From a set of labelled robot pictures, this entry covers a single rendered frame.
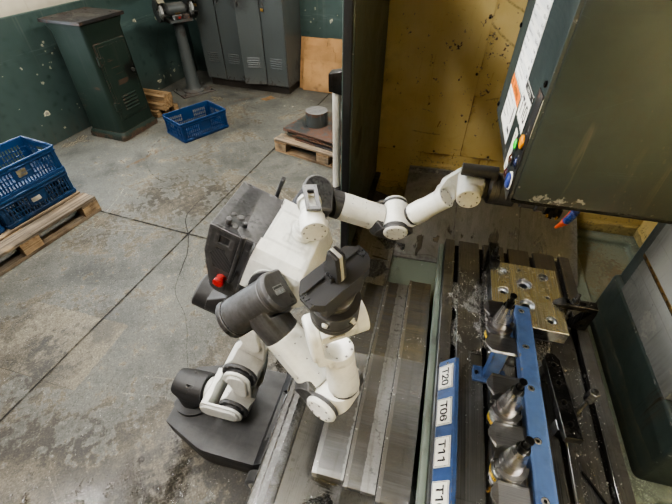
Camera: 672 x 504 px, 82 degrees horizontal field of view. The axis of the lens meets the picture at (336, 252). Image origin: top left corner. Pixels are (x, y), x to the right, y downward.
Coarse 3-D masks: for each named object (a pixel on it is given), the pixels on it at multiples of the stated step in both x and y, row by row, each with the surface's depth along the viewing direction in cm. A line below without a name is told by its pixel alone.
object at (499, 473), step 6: (498, 450) 73; (492, 456) 73; (498, 456) 72; (492, 462) 74; (498, 462) 71; (498, 468) 70; (498, 474) 70; (504, 474) 70; (522, 474) 70; (528, 474) 70; (510, 480) 69; (516, 480) 69; (522, 480) 69
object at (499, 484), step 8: (496, 480) 70; (504, 480) 70; (496, 488) 69; (504, 488) 69; (512, 488) 69; (520, 488) 69; (528, 488) 69; (496, 496) 68; (504, 496) 68; (512, 496) 68; (520, 496) 68; (528, 496) 68
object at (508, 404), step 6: (510, 390) 75; (504, 396) 77; (510, 396) 75; (516, 396) 74; (522, 396) 74; (498, 402) 78; (504, 402) 76; (510, 402) 75; (516, 402) 75; (498, 408) 78; (504, 408) 77; (510, 408) 76; (516, 408) 76; (504, 414) 77; (510, 414) 77; (516, 414) 77
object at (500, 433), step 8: (496, 424) 77; (504, 424) 77; (512, 424) 78; (488, 432) 77; (496, 432) 76; (504, 432) 76; (512, 432) 76; (520, 432) 76; (496, 440) 75; (504, 440) 75; (512, 440) 75; (520, 440) 75
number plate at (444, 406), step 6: (438, 402) 111; (444, 402) 110; (450, 402) 108; (438, 408) 110; (444, 408) 108; (450, 408) 107; (438, 414) 108; (444, 414) 107; (450, 414) 105; (438, 420) 107; (444, 420) 106; (450, 420) 104
